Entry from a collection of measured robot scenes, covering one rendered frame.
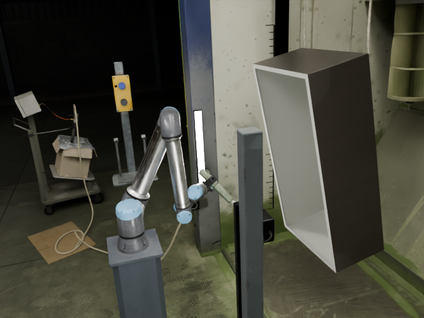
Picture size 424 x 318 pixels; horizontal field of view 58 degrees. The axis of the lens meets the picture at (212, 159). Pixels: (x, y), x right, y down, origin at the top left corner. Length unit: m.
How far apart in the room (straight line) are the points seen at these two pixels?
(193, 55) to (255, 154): 1.97
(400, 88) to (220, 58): 1.37
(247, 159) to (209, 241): 2.44
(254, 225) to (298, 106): 1.70
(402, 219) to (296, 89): 1.37
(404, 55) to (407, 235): 1.32
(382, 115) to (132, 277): 2.50
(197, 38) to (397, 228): 2.07
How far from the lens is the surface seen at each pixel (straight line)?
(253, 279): 1.08
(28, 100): 4.42
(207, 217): 3.21
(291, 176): 2.74
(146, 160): 2.33
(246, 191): 0.94
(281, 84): 2.52
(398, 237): 3.28
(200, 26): 2.84
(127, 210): 2.25
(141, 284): 2.41
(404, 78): 3.23
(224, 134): 2.99
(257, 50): 2.98
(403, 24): 3.22
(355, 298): 2.99
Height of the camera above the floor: 1.89
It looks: 20 degrees down
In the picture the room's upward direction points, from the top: 3 degrees counter-clockwise
